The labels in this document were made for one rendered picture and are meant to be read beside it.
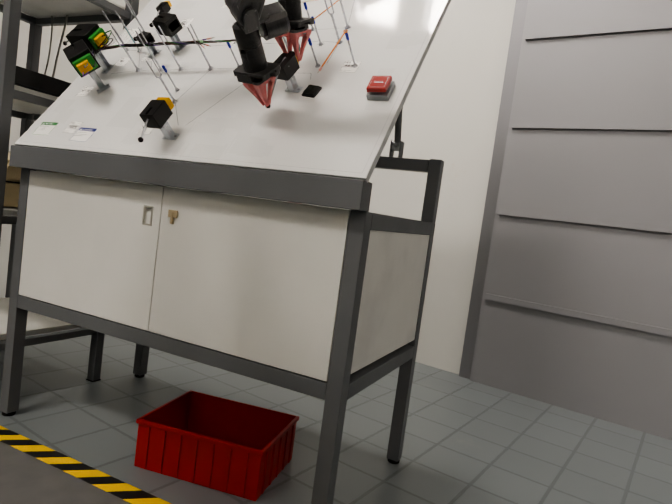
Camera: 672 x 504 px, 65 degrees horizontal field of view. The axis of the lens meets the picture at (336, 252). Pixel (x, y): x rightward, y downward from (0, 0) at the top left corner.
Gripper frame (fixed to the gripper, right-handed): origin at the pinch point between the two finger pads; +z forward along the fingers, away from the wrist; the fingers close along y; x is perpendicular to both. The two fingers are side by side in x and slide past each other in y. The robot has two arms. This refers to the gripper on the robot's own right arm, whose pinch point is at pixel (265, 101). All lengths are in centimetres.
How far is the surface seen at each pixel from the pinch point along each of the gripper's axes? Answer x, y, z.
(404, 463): 24, -43, 112
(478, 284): -98, -18, 158
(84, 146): 25, 51, 9
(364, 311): 24, -39, 36
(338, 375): 39, -40, 41
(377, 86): -12.4, -25.6, -1.5
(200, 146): 14.5, 12.7, 6.9
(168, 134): 15.0, 23.6, 5.2
